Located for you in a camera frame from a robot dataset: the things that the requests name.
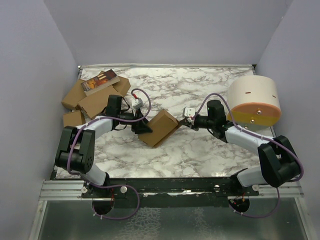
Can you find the small cardboard box left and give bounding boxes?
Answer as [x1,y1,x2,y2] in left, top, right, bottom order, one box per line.
[62,110,86,127]

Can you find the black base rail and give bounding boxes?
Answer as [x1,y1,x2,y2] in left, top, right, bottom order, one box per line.
[81,177,259,208]

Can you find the paperback book dark cover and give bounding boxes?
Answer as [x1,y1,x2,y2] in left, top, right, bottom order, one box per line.
[81,69,120,96]

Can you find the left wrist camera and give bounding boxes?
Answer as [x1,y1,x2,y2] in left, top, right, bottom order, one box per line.
[131,98,144,111]

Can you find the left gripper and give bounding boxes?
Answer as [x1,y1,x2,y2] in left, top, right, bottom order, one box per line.
[117,107,152,134]

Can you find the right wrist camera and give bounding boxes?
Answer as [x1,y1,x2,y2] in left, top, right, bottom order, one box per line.
[182,107,196,123]

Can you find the white round ceramic container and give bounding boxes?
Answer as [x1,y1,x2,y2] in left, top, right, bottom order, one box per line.
[227,75,282,131]

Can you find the large bottom cardboard box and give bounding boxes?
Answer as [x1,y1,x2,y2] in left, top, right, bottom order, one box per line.
[61,70,132,111]

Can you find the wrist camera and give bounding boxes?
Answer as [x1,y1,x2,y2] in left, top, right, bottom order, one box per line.
[131,98,144,111]
[182,107,196,123]

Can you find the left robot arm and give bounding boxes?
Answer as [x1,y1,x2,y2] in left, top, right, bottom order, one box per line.
[54,94,153,198]

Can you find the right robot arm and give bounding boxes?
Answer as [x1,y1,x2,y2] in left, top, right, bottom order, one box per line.
[179,100,302,196]

